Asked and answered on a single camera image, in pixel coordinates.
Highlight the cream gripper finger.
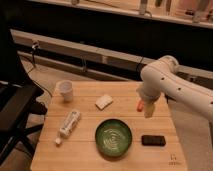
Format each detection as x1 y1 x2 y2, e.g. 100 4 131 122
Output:
144 103 155 118

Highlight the white ceramic cup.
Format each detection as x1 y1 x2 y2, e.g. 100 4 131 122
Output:
58 80 73 102

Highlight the green ceramic bowl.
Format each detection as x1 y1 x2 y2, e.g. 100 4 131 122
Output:
95 119 132 158

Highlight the black office chair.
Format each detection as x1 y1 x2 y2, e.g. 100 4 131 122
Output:
0 17 47 166

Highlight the wooden table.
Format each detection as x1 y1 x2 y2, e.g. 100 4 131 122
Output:
31 82 188 171

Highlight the black rectangular phone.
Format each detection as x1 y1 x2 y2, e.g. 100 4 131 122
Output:
142 135 166 146

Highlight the black cable on floor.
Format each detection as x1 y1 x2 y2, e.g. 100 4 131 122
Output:
20 54 54 98

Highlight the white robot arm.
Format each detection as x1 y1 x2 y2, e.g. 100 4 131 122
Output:
137 55 213 123

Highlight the white tube bottle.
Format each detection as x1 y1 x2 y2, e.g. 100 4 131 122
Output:
59 110 81 138

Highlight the small white cap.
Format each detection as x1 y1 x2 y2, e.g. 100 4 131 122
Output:
55 138 62 146

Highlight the orange carrot toy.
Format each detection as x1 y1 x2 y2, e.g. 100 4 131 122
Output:
137 101 144 112

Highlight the white sponge block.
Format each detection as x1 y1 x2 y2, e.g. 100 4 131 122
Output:
95 94 113 110

